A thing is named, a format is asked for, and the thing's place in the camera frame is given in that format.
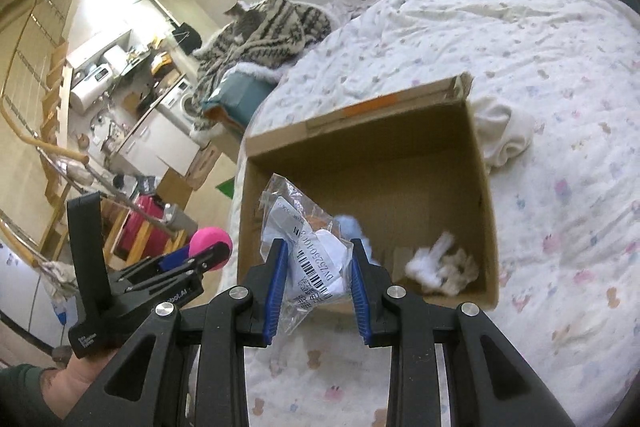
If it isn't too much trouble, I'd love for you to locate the brown cardboard box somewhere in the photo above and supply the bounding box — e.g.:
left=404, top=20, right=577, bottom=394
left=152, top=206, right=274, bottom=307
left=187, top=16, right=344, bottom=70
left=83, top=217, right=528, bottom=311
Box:
left=235, top=72, right=501, bottom=315

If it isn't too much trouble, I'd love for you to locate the clear plastic bag with label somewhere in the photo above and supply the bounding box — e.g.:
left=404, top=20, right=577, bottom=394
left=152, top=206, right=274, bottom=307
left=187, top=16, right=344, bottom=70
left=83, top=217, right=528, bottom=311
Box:
left=259, top=173, right=353, bottom=335

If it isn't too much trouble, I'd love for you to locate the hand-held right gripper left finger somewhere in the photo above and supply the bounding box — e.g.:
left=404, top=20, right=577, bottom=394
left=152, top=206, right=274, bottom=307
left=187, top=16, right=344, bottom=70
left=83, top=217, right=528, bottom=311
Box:
left=97, top=238, right=291, bottom=427

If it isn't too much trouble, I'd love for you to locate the cream ruffled scrunchie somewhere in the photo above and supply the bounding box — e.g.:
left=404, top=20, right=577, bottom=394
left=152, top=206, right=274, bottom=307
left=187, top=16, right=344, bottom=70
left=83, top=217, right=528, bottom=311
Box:
left=435, top=252, right=481, bottom=298

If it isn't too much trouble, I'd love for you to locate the white folded towel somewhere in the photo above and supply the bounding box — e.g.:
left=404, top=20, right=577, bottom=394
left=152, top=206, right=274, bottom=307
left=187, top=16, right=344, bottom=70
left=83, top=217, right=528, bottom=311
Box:
left=472, top=97, right=536, bottom=170

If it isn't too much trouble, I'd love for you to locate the tabby cat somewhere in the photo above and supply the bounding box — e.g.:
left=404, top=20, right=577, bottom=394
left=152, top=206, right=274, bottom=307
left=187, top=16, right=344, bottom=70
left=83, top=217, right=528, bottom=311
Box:
left=222, top=0, right=281, bottom=48

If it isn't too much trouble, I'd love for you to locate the white countertop appliance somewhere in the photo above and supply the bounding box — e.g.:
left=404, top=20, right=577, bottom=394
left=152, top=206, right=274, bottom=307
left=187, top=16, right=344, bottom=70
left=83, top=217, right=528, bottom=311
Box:
left=70, top=64, right=113, bottom=112

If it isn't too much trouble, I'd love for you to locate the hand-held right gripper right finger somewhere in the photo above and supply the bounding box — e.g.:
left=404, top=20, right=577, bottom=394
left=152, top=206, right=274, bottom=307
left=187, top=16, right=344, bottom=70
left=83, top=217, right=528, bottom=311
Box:
left=349, top=237, right=576, bottom=427

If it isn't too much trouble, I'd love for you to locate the white soft cloth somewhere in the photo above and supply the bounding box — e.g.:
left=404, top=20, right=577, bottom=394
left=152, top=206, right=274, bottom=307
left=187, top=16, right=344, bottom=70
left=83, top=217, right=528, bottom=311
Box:
left=405, top=232, right=456, bottom=283

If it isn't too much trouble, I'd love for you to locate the wooden staircase railing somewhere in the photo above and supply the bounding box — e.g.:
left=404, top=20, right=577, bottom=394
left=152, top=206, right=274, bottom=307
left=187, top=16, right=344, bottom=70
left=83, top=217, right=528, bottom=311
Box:
left=0, top=0, right=91, bottom=258

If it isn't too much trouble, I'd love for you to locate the patterned knit blanket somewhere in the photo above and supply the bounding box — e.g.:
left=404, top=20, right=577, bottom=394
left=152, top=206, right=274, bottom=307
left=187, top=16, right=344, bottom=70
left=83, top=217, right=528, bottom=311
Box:
left=192, top=0, right=333, bottom=138

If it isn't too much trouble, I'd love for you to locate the teal cushion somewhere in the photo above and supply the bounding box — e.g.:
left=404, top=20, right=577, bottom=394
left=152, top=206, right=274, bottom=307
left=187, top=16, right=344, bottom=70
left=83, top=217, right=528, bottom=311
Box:
left=202, top=72, right=278, bottom=132

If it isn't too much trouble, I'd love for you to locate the person's left hand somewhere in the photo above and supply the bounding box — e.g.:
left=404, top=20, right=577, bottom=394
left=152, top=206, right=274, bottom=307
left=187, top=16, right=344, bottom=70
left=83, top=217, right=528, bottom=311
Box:
left=47, top=349, right=121, bottom=423

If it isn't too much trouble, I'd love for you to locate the light blue fluffy scrunchie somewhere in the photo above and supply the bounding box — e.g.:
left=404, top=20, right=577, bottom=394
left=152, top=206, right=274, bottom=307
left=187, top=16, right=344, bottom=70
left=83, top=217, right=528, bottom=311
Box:
left=332, top=214, right=376, bottom=265

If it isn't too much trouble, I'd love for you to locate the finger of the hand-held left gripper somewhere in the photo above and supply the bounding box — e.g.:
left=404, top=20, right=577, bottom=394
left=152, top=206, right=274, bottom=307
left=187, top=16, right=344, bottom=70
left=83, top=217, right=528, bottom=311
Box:
left=159, top=246, right=195, bottom=272
left=164, top=243, right=232, bottom=281

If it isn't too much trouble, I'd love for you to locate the person's left forearm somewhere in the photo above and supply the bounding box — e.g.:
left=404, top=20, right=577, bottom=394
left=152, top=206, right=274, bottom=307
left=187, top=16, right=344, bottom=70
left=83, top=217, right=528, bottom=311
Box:
left=0, top=364, right=66, bottom=427

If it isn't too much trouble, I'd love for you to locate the black hanging bag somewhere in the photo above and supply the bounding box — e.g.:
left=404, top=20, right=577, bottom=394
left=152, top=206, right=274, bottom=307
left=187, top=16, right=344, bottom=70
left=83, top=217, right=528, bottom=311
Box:
left=172, top=23, right=203, bottom=55

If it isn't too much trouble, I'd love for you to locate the pink suitcase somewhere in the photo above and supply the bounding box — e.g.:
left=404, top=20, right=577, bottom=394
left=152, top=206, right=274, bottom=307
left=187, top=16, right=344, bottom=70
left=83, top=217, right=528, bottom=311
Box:
left=114, top=194, right=166, bottom=258

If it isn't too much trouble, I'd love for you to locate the grey bin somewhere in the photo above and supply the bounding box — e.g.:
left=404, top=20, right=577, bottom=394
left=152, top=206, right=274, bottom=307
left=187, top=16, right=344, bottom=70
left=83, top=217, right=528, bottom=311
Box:
left=160, top=204, right=198, bottom=233

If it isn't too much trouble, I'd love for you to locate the white washing machine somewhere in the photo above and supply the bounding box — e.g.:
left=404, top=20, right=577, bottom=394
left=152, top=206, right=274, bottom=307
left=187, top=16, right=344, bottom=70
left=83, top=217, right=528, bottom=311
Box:
left=170, top=82, right=206, bottom=128

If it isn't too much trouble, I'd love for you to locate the pink ball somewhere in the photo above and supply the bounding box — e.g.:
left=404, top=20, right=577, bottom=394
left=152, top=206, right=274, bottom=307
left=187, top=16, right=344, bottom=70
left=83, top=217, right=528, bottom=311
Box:
left=192, top=227, right=233, bottom=270

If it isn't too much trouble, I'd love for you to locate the white kitchen cabinet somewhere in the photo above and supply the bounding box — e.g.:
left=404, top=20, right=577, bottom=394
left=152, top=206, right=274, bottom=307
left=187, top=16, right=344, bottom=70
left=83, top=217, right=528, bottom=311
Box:
left=120, top=109, right=201, bottom=172

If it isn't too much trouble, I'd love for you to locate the yellow wooden rack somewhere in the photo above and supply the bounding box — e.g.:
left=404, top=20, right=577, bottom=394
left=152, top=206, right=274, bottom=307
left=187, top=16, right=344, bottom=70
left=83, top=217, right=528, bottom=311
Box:
left=100, top=199, right=171, bottom=268

